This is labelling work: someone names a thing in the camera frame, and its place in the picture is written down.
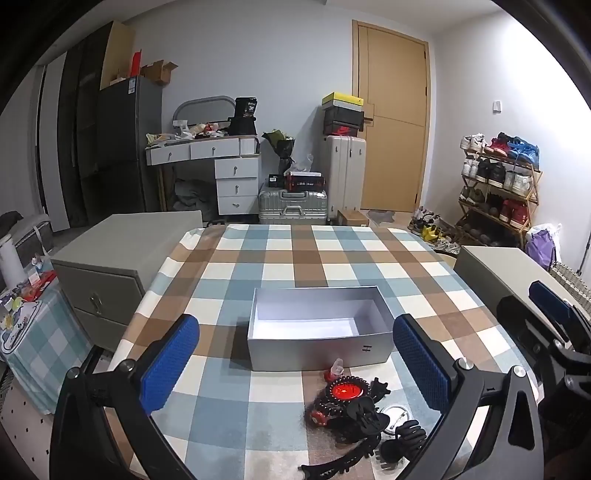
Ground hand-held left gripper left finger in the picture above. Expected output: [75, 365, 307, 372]
[48, 314, 200, 480]

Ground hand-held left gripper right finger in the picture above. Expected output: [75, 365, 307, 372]
[392, 314, 544, 480]

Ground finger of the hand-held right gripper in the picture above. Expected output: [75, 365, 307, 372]
[498, 295, 571, 379]
[529, 281, 591, 356]

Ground thick black spiral hair tie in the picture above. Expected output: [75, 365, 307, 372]
[379, 419, 428, 462]

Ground round black red hair ornament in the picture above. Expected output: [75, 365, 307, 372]
[325, 376, 372, 407]

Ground silver cardboard box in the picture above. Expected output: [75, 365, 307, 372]
[247, 285, 394, 372]

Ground wicker basket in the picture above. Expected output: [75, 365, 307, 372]
[549, 261, 591, 305]

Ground purple bag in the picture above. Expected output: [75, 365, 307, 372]
[526, 229, 557, 271]

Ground round silver badge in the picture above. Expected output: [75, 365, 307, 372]
[381, 405, 411, 437]

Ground grey drawer cabinet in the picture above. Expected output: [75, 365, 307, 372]
[452, 246, 573, 333]
[50, 210, 204, 354]

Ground small pink red bottle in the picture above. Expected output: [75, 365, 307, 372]
[323, 357, 346, 383]

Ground floor shoe pile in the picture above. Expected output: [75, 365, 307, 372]
[407, 207, 462, 254]

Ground side table with checked cloth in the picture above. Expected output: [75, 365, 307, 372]
[0, 272, 93, 414]

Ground shoe rack with shoes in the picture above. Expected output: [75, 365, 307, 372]
[459, 132, 540, 245]

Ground checked tablecloth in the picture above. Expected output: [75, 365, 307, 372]
[104, 224, 543, 480]

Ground white perforated panel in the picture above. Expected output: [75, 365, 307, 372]
[0, 369, 61, 480]

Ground grey bedding bundle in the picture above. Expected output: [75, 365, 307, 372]
[174, 180, 218, 217]

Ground grey fabric bag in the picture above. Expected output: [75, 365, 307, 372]
[0, 211, 54, 273]

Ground white bottle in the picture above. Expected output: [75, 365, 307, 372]
[0, 233, 27, 289]

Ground silver suitcase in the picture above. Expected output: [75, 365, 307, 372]
[257, 188, 328, 225]

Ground white suitcase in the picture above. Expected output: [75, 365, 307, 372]
[321, 135, 367, 220]

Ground white dressing table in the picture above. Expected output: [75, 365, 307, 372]
[145, 136, 262, 217]

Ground red black box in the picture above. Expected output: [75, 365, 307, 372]
[284, 170, 324, 192]

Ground dark refrigerator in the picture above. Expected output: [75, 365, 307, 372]
[95, 76, 163, 217]

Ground dressing table clutter pile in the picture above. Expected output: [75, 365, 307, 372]
[147, 119, 227, 144]

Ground dark wrapped flower bouquet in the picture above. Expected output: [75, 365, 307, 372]
[262, 129, 295, 175]

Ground wooden door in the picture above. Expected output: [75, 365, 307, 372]
[352, 19, 430, 214]

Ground black paper bag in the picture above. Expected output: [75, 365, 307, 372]
[228, 97, 258, 137]

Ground black shoe box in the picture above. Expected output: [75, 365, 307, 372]
[322, 107, 365, 136]

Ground arched mirror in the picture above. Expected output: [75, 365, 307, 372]
[173, 95, 236, 127]

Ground dark tall wardrobe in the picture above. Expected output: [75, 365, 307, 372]
[60, 21, 114, 227]

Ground yellow shoe box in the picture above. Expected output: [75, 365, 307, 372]
[322, 92, 363, 110]

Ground open cardboard box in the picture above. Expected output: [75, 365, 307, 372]
[141, 60, 180, 86]

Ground flat cardboard sheet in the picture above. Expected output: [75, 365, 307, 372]
[100, 21, 136, 90]

